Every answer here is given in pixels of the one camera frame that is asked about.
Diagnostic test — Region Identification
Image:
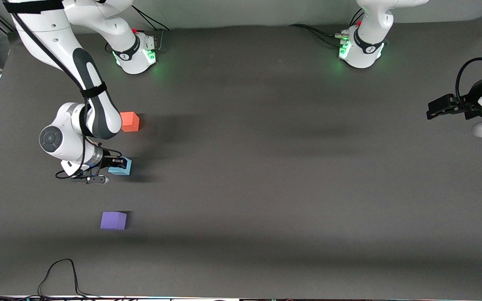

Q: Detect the black left arm base cable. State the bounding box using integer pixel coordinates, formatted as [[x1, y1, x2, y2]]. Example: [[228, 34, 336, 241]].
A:
[[288, 8, 365, 47]]

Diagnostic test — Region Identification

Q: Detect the orange foam block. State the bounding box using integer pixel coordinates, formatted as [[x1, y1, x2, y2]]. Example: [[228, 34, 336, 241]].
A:
[[120, 112, 140, 133]]

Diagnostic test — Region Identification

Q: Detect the black right arm base cable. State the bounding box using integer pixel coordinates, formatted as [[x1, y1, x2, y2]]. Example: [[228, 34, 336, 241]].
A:
[[132, 5, 171, 54]]

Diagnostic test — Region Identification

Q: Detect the thin black looped cable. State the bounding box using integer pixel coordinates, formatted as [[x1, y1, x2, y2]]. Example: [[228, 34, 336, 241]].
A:
[[37, 258, 101, 300]]

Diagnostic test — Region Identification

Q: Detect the purple foam block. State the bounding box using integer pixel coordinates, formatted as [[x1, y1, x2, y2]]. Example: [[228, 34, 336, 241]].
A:
[[100, 212, 128, 231]]

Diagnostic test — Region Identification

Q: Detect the black arm base cable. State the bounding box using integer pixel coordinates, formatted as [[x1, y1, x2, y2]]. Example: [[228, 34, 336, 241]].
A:
[[288, 8, 365, 47], [132, 5, 171, 54]]

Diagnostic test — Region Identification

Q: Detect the light blue foam block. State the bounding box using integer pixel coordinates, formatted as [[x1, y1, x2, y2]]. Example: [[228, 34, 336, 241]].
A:
[[108, 157, 133, 176]]

